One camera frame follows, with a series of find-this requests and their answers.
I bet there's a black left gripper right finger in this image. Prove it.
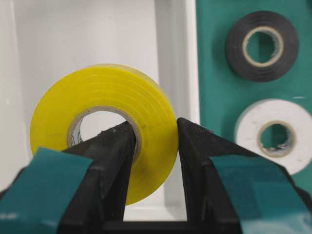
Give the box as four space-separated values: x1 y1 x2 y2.
177 117 312 234

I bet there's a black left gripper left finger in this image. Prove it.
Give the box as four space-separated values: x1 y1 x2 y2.
0 122 136 234

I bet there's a yellow tape roll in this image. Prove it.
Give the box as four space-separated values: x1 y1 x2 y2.
30 64 178 205

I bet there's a white tape roll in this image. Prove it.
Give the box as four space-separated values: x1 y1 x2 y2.
234 98 312 175

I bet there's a black tape roll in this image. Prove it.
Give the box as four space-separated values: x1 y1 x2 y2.
226 11 299 82

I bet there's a white plastic tray case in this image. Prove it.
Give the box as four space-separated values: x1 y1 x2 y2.
0 0 201 222

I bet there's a green table cloth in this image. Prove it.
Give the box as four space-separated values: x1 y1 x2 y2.
196 0 312 192

